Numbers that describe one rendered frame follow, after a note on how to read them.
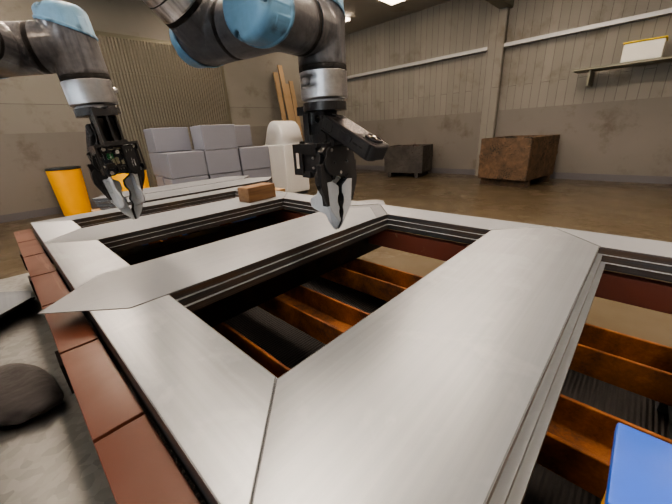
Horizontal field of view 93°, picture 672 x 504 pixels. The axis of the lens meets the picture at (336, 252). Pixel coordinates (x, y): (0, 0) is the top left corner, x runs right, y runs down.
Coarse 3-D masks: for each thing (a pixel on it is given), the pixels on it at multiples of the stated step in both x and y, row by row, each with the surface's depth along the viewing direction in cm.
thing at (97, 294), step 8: (96, 280) 53; (104, 280) 52; (80, 288) 50; (88, 288) 50; (96, 288) 50; (104, 288) 50; (112, 288) 49; (64, 296) 48; (72, 296) 48; (80, 296) 47; (88, 296) 47; (96, 296) 47; (104, 296) 47; (112, 296) 47; (120, 296) 47; (72, 304) 45; (80, 304) 45; (88, 304) 45; (96, 304) 45; (104, 304) 45; (112, 304) 44; (120, 304) 44; (128, 304) 44
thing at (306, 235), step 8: (280, 224) 80; (288, 224) 80; (272, 232) 74; (280, 232) 73; (288, 232) 73; (296, 232) 73; (304, 232) 72; (312, 232) 72; (320, 232) 72; (296, 240) 67; (304, 240) 67; (312, 240) 67
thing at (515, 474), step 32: (96, 224) 101; (192, 224) 91; (384, 224) 83; (416, 224) 78; (448, 224) 73; (288, 256) 62; (320, 256) 67; (608, 256) 54; (640, 256) 52; (192, 288) 49; (224, 288) 52; (576, 320) 37; (544, 384) 29; (544, 416) 27; (512, 448) 23; (192, 480) 24; (512, 480) 21
